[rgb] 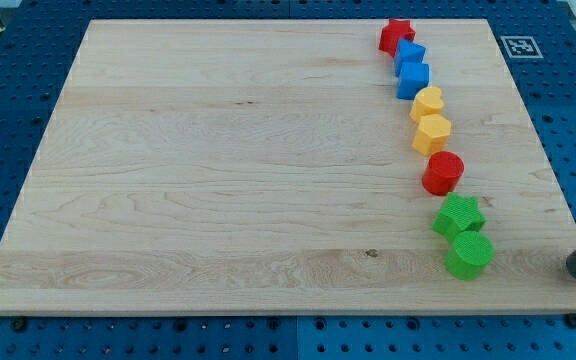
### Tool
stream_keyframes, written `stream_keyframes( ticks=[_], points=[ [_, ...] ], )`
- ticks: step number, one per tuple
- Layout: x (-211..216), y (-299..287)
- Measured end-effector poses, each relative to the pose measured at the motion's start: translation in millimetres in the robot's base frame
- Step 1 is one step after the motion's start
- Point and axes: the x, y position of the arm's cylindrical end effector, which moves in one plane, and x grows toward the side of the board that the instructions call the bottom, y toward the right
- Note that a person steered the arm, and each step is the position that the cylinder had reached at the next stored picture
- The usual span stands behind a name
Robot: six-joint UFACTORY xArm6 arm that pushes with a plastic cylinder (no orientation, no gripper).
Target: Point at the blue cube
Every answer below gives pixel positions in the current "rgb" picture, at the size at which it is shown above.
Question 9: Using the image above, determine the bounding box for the yellow heart block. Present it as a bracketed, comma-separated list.
[409, 86, 445, 123]

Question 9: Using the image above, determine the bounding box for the yellow hexagon block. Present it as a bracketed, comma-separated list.
[412, 114, 452, 156]

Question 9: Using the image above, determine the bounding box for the red cylinder block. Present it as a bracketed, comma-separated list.
[422, 151, 465, 196]

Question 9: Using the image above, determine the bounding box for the wooden board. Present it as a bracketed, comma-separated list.
[0, 19, 576, 316]

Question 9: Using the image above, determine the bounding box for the blue cube block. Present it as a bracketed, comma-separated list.
[397, 62, 430, 100]

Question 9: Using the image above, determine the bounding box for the blue triangle block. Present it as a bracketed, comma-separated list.
[393, 38, 426, 77]

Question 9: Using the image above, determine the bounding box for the red star block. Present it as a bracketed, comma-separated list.
[378, 18, 416, 57]

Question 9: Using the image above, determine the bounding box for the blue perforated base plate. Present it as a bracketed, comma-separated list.
[0, 0, 576, 359]

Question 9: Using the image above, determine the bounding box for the green cylinder block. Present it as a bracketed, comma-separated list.
[444, 231, 495, 281]

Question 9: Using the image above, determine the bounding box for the white fiducial marker tag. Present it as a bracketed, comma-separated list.
[500, 35, 543, 59]

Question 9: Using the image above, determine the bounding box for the green star block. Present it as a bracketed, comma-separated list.
[431, 192, 487, 243]

